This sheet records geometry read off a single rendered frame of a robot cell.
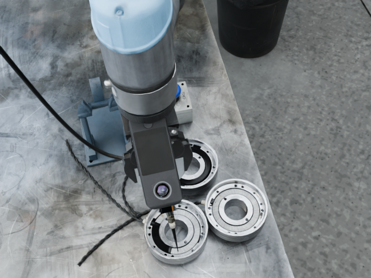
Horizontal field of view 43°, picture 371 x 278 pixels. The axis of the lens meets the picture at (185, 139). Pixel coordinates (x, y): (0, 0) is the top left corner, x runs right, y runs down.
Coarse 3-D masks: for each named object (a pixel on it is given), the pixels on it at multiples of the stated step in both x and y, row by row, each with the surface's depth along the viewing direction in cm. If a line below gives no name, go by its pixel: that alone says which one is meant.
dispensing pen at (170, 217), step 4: (160, 208) 70; (164, 208) 69; (168, 208) 70; (160, 212) 70; (164, 212) 70; (168, 212) 71; (172, 212) 72; (168, 216) 72; (172, 216) 72; (168, 220) 72; (172, 220) 72; (172, 224) 72; (172, 228) 73; (172, 232) 73; (176, 240) 74; (176, 244) 74
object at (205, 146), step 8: (192, 144) 86; (200, 144) 86; (208, 144) 85; (192, 160) 86; (200, 160) 84; (216, 160) 83; (200, 168) 83; (216, 168) 82; (184, 176) 83; (192, 176) 83; (208, 176) 82; (216, 176) 83; (200, 184) 80; (208, 184) 81; (184, 192) 81; (192, 192) 81; (200, 192) 82
